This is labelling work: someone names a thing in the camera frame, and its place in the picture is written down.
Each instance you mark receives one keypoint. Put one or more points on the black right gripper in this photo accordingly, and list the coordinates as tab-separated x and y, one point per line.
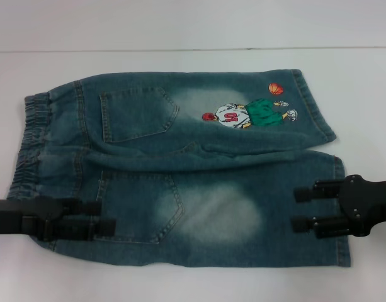
372	207

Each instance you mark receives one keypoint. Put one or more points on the blue denim shorts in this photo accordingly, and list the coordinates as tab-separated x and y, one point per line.
211	151

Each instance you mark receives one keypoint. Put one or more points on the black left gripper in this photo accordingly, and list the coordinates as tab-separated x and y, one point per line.
19	217

